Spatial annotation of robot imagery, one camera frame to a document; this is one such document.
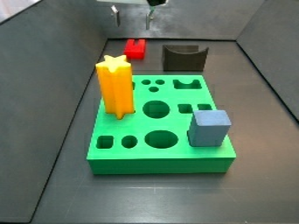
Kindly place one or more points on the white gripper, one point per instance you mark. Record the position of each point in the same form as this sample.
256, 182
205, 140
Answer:
116, 12

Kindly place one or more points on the red double-square block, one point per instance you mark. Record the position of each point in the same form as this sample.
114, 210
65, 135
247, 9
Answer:
134, 49

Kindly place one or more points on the blue square block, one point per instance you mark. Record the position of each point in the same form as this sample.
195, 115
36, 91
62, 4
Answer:
208, 128

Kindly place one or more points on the green shape-sorting board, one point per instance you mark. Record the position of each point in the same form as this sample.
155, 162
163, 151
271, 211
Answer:
147, 142

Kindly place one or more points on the black curved block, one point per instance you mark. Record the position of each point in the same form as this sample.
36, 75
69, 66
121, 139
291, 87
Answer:
184, 58

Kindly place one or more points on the yellow star prism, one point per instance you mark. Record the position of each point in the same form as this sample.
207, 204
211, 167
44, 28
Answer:
116, 85

